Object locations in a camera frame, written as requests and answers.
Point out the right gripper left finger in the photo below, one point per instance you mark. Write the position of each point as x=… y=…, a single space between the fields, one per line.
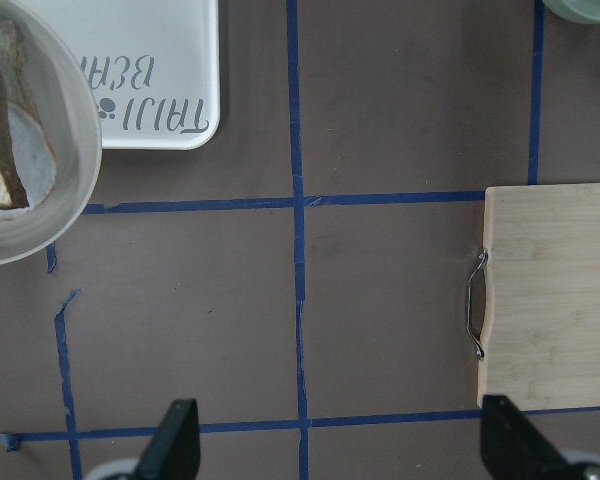
x=174 y=451

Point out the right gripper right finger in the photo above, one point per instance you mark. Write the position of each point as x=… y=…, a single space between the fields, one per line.
x=512 y=448

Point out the cream round plate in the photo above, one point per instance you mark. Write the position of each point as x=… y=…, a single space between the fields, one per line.
x=67 y=113

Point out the bread slice under egg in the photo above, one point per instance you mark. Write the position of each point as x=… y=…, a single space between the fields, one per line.
x=12 y=68

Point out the wooden cutting board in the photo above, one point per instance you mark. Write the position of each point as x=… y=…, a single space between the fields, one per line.
x=540 y=338

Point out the cream bear tray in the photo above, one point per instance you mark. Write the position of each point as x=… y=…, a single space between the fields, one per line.
x=153 y=67

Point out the green bowl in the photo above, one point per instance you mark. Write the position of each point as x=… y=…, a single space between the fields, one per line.
x=577 y=11

